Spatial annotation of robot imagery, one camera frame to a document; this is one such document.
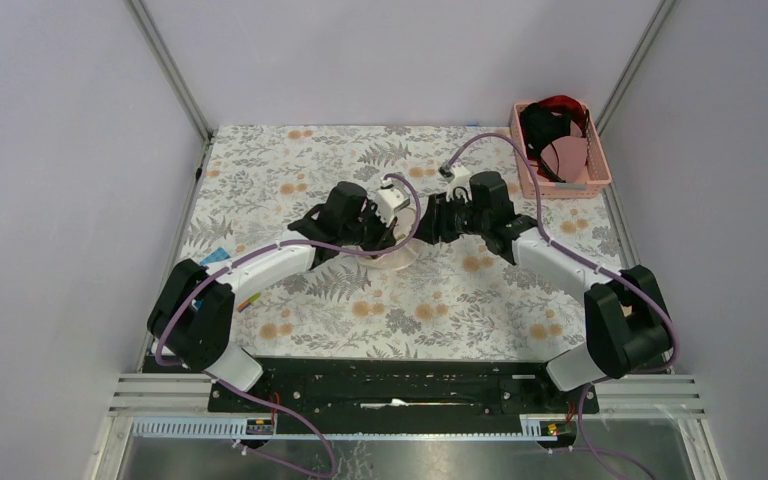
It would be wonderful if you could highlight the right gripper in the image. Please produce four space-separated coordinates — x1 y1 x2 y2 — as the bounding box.
409 190 489 245

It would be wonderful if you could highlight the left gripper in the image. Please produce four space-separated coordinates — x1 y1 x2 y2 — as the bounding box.
341 199 398 259

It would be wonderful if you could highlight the white mesh laundry bag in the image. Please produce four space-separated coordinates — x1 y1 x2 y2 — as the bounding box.
354 206 433 272

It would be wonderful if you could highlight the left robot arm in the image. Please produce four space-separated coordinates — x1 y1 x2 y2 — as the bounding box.
147 180 410 411

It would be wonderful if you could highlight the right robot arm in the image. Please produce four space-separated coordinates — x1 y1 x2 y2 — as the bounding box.
416 171 675 412

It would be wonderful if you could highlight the black and red bra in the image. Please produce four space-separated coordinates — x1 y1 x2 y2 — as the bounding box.
518 95 589 183

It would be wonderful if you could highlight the floral tablecloth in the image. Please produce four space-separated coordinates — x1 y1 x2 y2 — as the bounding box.
181 125 622 362

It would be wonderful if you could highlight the colourful toy block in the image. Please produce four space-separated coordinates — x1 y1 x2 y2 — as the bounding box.
199 247 261 313

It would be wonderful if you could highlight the pink plastic basket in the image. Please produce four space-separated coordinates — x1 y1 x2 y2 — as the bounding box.
510 95 612 199

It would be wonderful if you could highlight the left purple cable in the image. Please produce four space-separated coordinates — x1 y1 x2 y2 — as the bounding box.
153 173 424 480

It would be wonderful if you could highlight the purple cable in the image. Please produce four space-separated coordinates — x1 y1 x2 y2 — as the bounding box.
153 173 424 480
438 132 681 480

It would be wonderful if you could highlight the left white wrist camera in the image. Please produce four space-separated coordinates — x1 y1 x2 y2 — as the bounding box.
372 186 410 224

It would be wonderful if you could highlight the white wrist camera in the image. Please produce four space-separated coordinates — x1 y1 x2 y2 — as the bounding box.
438 165 472 201
372 186 410 224

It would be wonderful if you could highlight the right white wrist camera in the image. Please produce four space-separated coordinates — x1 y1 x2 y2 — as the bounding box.
438 165 472 201

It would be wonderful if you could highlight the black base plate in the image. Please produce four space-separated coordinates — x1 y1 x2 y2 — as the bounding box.
207 357 608 437

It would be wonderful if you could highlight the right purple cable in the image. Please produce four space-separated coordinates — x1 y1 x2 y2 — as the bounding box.
438 132 681 480

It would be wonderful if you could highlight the aluminium front rail frame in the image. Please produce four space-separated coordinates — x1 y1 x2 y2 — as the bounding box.
88 373 726 479

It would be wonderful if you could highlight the left aluminium corner post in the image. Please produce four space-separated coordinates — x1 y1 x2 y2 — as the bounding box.
125 0 217 142

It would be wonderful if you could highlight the aluminium corner post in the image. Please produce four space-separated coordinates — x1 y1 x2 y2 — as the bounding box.
596 0 680 134
125 0 217 142

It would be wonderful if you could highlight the right aluminium corner post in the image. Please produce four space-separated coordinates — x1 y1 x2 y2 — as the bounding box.
596 0 680 134

